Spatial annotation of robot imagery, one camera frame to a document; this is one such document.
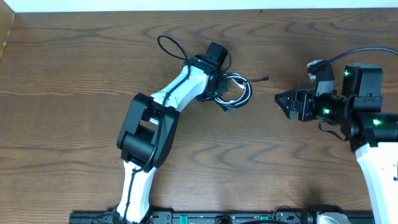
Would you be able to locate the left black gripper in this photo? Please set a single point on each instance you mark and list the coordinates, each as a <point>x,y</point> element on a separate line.
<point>218,88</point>

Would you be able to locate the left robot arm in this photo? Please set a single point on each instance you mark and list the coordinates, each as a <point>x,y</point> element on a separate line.
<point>148,130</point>

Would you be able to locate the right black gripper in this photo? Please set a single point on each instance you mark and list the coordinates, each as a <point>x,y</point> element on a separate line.
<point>301,104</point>

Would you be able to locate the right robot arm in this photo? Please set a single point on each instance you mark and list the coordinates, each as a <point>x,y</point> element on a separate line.
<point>372,134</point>

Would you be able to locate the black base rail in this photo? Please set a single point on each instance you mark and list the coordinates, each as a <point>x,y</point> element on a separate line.
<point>167,217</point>

